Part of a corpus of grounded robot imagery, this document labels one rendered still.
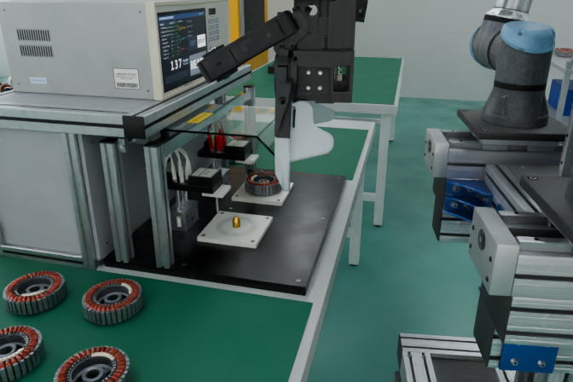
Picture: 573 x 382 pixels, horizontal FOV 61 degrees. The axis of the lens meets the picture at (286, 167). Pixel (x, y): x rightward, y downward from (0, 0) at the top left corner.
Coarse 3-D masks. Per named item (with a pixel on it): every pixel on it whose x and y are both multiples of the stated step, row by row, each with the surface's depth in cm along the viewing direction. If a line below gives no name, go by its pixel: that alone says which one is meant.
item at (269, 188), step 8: (248, 176) 144; (256, 176) 145; (264, 176) 146; (272, 176) 145; (248, 184) 140; (256, 184) 139; (264, 184) 138; (272, 184) 139; (280, 184) 141; (248, 192) 141; (256, 192) 139; (264, 192) 139; (272, 192) 139
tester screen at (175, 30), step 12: (204, 12) 123; (168, 24) 106; (180, 24) 111; (192, 24) 117; (204, 24) 124; (168, 36) 106; (180, 36) 111; (192, 36) 118; (168, 48) 106; (180, 48) 112; (204, 48) 125; (168, 60) 107; (168, 72) 107; (168, 84) 108
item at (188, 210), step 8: (192, 200) 127; (176, 208) 122; (184, 208) 122; (192, 208) 124; (176, 216) 121; (184, 216) 120; (192, 216) 125; (176, 224) 122; (184, 224) 121; (192, 224) 125
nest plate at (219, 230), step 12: (216, 216) 128; (228, 216) 128; (240, 216) 128; (252, 216) 128; (264, 216) 128; (216, 228) 121; (228, 228) 121; (240, 228) 121; (252, 228) 121; (264, 228) 121; (204, 240) 117; (216, 240) 116; (228, 240) 115; (240, 240) 115; (252, 240) 115
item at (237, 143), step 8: (232, 144) 140; (240, 144) 140; (248, 144) 141; (200, 152) 141; (208, 152) 141; (224, 152) 140; (232, 152) 139; (240, 152) 138; (248, 152) 141; (216, 160) 144; (240, 160) 139; (248, 160) 139; (216, 168) 145
